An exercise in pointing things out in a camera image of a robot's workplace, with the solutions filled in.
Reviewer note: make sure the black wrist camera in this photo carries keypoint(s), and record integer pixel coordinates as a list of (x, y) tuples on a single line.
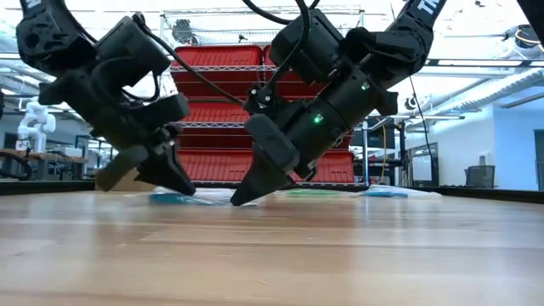
[(272, 140), (166, 110)]

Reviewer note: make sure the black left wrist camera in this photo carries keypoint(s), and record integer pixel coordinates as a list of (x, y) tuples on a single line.
[(166, 110)]

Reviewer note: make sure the teal rubber band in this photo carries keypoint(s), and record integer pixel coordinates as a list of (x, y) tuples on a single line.
[(170, 198)]

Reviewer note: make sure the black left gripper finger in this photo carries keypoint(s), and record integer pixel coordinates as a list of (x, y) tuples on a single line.
[(123, 163), (166, 170)]

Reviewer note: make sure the black aluminium table frame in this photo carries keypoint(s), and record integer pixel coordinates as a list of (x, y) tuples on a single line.
[(51, 186)]

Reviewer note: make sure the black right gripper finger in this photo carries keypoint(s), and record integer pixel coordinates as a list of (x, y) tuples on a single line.
[(263, 183)]

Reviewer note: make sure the grey door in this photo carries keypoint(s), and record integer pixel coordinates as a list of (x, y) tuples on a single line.
[(540, 161)]

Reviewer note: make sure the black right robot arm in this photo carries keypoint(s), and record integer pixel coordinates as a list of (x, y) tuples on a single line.
[(404, 42)]

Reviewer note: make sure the small cardboard box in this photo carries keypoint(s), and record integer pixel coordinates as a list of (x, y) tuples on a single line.
[(127, 185)]

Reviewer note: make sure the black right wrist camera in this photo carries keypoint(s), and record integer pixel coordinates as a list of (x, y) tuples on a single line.
[(272, 140)]

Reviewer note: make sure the blue rubber band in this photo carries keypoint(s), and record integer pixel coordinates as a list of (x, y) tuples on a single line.
[(384, 194)]

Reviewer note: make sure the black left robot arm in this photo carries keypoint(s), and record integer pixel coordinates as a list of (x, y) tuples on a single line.
[(51, 38)]

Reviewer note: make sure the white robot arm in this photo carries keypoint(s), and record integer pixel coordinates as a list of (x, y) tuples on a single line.
[(36, 123)]

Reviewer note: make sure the black framed glass panel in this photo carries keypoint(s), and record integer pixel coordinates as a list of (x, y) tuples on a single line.
[(421, 166)]

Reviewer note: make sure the wood top rolling workbench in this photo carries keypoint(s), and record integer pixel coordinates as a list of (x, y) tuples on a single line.
[(42, 155)]

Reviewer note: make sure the grey mesh office chair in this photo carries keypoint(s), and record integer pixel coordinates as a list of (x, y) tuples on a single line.
[(480, 176)]

